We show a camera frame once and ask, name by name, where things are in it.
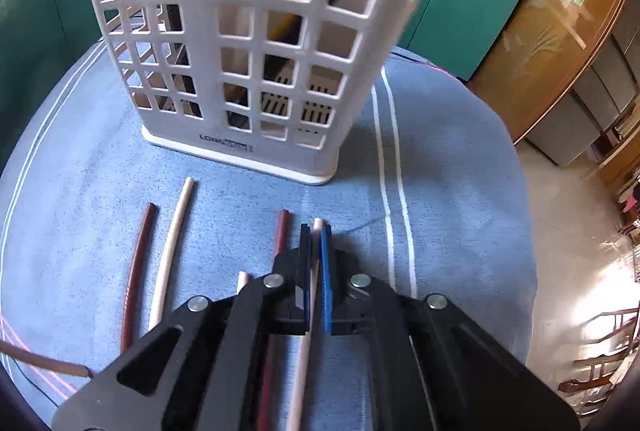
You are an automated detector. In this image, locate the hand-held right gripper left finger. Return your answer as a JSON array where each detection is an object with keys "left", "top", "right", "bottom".
[{"left": 50, "top": 223, "right": 313, "bottom": 431}]

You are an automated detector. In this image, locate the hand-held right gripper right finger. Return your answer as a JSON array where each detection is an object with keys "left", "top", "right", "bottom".
[{"left": 320, "top": 223, "right": 582, "bottom": 431}]

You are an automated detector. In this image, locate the white plastic utensil basket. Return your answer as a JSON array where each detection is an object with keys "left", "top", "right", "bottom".
[{"left": 77, "top": 0, "right": 468, "bottom": 186}]

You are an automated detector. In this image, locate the dark red chopstick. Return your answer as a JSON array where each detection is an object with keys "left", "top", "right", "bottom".
[
  {"left": 252, "top": 209, "right": 292, "bottom": 431},
  {"left": 119, "top": 202, "right": 160, "bottom": 354}
]

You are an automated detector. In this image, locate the blue striped tablecloth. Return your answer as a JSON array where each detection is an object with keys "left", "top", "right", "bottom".
[{"left": 0, "top": 38, "right": 541, "bottom": 431}]

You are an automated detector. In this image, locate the wooden chair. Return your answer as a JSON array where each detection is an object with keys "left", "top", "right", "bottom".
[{"left": 557, "top": 306, "right": 640, "bottom": 412}]

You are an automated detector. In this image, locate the wooden framed glass door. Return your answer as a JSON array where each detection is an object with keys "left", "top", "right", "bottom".
[{"left": 467, "top": 0, "right": 640, "bottom": 146}]

